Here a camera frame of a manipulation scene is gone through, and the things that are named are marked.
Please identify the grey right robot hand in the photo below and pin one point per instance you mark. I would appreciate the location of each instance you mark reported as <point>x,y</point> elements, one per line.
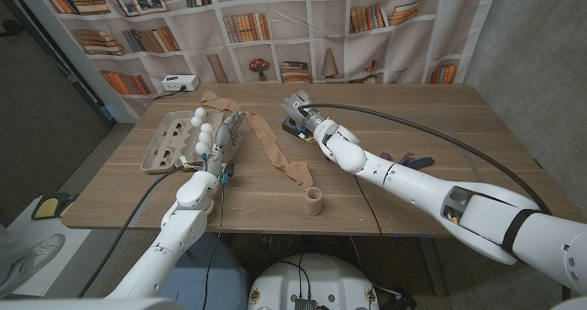
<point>305,113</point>

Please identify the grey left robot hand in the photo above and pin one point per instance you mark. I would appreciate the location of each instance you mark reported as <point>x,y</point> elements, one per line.
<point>227,140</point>

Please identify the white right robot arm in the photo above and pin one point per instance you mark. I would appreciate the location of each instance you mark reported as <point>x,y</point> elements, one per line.
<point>413,181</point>

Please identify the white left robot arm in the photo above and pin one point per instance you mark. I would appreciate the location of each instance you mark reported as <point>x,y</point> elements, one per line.
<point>183,223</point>

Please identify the white egg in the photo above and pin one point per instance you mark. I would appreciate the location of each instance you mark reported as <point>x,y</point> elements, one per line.
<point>207,128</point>
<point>202,148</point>
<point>196,121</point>
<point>200,112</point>
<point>205,137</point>

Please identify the brown cardboard egg carton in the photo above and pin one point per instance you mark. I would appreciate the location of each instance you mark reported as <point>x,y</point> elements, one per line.
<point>167,136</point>

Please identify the printed bookshelf backdrop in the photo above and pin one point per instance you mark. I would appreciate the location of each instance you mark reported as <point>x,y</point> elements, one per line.
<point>293,48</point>

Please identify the white power box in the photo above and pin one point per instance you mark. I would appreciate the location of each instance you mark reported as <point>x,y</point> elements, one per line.
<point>180,83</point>

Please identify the purple plastic clip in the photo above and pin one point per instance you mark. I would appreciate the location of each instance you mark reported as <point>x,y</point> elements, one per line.
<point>419,163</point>

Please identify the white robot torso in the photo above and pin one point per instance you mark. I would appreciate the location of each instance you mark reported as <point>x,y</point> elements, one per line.
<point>314,282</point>

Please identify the yellow and black floor object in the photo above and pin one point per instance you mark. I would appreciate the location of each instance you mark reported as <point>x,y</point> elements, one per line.
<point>48,205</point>

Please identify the grey table leg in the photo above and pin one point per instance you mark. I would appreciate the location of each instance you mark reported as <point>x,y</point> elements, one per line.
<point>431,264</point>

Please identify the white sneaker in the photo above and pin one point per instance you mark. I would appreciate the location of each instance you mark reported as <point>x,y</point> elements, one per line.
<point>32,259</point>

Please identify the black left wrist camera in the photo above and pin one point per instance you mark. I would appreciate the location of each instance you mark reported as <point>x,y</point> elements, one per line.
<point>228,171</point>

